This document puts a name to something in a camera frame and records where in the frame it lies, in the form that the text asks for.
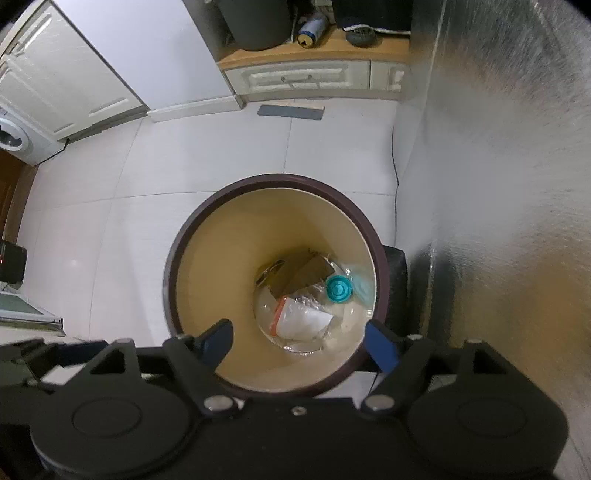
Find low wooden drawer cabinet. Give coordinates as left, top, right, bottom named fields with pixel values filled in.
left=218, top=34, right=411, bottom=104

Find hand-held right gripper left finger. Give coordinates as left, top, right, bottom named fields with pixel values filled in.
left=46, top=318, right=241, bottom=416

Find teal plastic lid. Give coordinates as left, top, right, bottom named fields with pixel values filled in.
left=325, top=275, right=355, bottom=304

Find thin black cable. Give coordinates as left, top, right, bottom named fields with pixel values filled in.
left=390, top=124, right=400, bottom=245

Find white washing machine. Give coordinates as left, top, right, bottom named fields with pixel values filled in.
left=0, top=108, right=65, bottom=166

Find brown paper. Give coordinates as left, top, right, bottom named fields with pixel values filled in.
left=265, top=251, right=335, bottom=301

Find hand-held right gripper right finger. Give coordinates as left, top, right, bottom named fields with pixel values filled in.
left=360, top=320, right=548, bottom=416

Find spray can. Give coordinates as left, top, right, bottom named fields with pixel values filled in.
left=297, top=9, right=328, bottom=48

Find white flat tray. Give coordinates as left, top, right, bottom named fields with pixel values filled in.
left=0, top=291, right=64, bottom=334

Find black device with red light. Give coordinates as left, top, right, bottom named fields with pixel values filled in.
left=0, top=240, right=27, bottom=283

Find white kitchen base cabinets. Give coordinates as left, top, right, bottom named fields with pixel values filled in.
left=0, top=0, right=151, bottom=141

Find grey floor strip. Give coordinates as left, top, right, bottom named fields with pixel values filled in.
left=257, top=104, right=325, bottom=121

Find dark grey lined bin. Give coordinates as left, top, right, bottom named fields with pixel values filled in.
left=217, top=0, right=291, bottom=51

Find clear plastic bag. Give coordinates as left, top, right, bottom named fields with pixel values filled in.
left=256, top=286, right=356, bottom=354

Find beige plastic waste bin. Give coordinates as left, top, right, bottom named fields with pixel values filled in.
left=163, top=173, right=386, bottom=398

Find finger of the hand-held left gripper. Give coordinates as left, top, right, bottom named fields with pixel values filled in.
left=0, top=339, right=109, bottom=393

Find black bowl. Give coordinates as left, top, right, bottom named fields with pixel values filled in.
left=346, top=25, right=380, bottom=47

